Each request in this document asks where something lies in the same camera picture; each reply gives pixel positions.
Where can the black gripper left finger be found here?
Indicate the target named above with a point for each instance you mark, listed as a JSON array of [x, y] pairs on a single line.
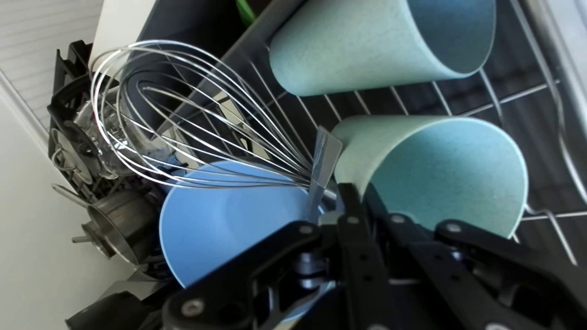
[[257, 281]]

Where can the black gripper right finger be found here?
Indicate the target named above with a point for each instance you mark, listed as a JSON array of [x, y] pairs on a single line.
[[477, 275]]

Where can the light blue cup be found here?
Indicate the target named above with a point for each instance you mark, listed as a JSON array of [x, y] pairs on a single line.
[[367, 42], [441, 171]]

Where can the grey dish rack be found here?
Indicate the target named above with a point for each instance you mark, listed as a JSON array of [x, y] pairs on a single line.
[[525, 74]]

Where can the blue bowl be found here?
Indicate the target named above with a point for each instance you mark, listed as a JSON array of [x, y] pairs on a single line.
[[226, 220]]

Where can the black metal kitchen tool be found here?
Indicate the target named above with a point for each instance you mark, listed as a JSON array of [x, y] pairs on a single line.
[[97, 202]]

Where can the green utensil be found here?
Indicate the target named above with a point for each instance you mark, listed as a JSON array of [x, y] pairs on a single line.
[[244, 9]]

